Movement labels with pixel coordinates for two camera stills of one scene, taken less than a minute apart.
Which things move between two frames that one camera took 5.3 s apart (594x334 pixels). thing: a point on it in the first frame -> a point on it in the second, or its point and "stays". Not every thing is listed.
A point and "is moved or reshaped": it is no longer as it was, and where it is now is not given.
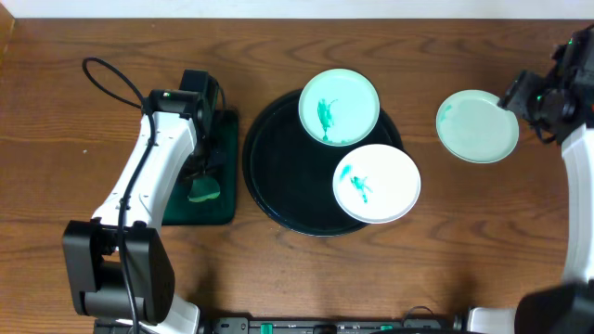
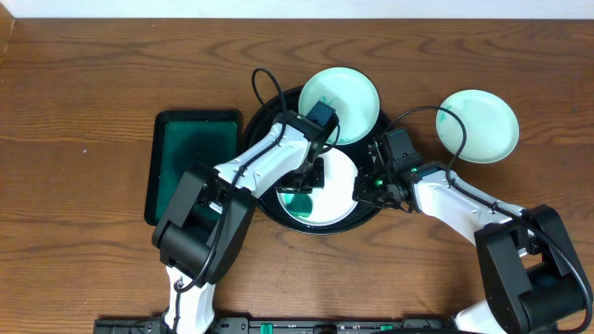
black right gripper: (518, 96) -> (361, 192)
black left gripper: (201, 168) -> (303, 182)
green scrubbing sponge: (202, 189) is moved or reshaped
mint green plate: (473, 125) stays
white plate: (376, 183) is moved or reshaped
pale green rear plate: (339, 107) stays
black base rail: (401, 325) stays
